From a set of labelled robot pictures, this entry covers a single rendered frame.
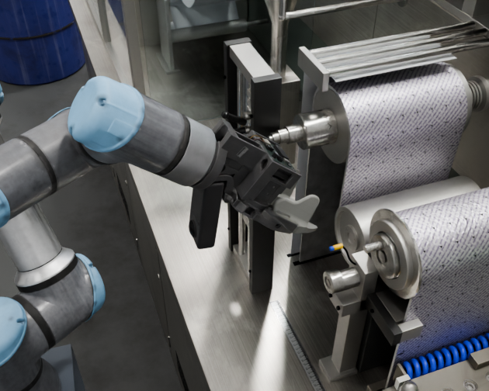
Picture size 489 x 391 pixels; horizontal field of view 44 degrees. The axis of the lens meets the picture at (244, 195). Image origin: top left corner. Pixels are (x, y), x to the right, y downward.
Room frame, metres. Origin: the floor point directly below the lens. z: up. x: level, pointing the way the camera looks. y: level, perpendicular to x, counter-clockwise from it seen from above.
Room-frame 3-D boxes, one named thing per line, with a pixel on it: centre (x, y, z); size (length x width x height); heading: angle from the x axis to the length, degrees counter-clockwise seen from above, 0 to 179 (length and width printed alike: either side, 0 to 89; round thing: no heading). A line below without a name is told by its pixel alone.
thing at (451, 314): (0.65, -0.37, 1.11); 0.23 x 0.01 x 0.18; 110
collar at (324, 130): (0.89, -0.13, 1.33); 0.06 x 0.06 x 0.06; 20
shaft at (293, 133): (0.87, -0.07, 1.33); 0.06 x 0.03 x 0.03; 110
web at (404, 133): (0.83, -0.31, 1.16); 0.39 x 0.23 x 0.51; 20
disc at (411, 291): (0.67, -0.24, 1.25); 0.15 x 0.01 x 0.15; 20
